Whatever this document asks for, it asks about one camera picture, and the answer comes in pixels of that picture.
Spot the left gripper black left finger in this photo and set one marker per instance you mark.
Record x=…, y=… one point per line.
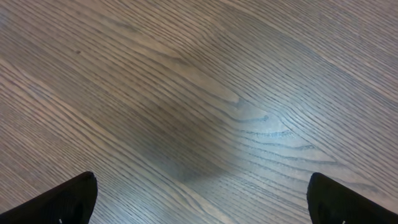
x=70, y=202

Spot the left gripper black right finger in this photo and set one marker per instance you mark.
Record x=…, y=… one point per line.
x=332, y=203

